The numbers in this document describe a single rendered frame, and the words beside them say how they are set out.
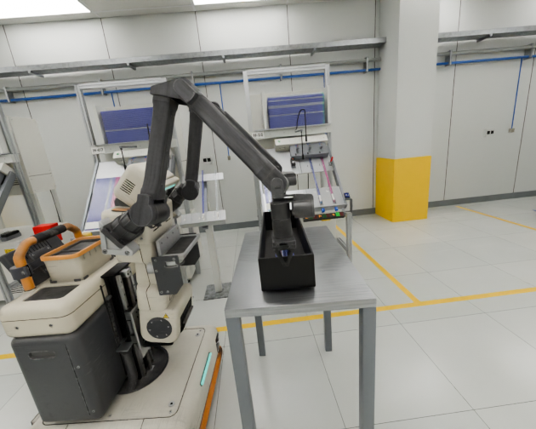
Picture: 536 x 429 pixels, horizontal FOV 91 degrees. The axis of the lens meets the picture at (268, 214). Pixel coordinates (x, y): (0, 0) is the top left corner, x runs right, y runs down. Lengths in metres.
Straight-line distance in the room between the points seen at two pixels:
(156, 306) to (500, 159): 5.39
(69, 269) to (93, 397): 0.49
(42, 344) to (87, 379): 0.20
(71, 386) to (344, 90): 4.13
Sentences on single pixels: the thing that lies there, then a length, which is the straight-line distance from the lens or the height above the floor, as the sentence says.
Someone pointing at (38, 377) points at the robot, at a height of 0.53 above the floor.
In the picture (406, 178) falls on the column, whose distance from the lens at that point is 4.12.
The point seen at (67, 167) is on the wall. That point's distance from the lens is 4.80.
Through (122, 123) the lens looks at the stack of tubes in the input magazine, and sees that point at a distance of 2.74.
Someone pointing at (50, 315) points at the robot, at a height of 0.78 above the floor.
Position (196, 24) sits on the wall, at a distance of 4.35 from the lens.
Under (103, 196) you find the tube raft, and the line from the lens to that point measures 2.62.
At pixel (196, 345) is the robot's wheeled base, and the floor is 0.28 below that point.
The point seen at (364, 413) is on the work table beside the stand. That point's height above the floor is 0.36.
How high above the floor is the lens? 1.26
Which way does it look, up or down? 15 degrees down
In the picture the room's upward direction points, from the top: 5 degrees counter-clockwise
